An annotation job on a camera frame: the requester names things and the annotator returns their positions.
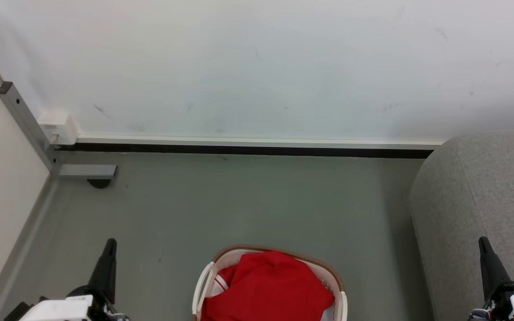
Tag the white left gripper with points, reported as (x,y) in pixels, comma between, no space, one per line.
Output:
(60,310)

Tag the grey fabric sofa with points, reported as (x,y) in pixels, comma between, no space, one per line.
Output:
(475,200)

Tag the red garment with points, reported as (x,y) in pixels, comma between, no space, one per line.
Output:
(270,287)

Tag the white laundry basket brown rim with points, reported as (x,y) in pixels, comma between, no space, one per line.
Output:
(200,290)

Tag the white and black baseboard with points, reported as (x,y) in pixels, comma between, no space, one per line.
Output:
(248,146)

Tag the black round frame foot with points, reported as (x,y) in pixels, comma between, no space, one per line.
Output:
(100,183)

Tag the white wall socket box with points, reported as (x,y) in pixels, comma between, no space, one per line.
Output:
(57,126)

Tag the grey metal frame post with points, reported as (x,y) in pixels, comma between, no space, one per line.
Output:
(27,122)

